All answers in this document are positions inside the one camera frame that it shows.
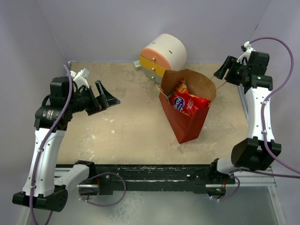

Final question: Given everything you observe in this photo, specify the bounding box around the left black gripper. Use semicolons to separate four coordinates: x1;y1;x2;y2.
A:
67;80;120;115

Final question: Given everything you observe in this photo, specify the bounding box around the red snack bag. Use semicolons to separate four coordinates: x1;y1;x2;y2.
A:
168;79;211;117

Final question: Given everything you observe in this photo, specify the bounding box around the red brown paper bag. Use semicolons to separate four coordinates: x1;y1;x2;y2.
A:
159;69;218;144

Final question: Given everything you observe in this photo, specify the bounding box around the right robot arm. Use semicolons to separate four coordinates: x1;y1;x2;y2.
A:
187;50;282;184

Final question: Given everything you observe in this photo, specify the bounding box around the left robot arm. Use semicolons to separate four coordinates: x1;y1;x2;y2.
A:
12;76;120;212

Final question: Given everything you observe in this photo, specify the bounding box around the small white box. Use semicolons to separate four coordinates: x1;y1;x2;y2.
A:
133;60;142;71

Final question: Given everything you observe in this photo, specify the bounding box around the round pastel drawer cabinet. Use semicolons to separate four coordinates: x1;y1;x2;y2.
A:
139;34;187;84

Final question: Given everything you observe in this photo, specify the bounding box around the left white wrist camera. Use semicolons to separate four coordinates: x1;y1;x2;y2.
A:
70;68;90;89

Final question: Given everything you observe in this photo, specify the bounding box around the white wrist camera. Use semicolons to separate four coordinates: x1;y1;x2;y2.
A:
237;41;255;65
70;68;90;89

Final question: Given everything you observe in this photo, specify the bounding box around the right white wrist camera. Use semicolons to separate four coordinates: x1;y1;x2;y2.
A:
237;41;255;65

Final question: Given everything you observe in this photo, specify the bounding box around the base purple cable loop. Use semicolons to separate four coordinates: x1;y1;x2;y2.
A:
78;172;127;207

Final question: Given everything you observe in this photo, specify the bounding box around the black aluminium base frame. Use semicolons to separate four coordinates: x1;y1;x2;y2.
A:
54;160;275;197

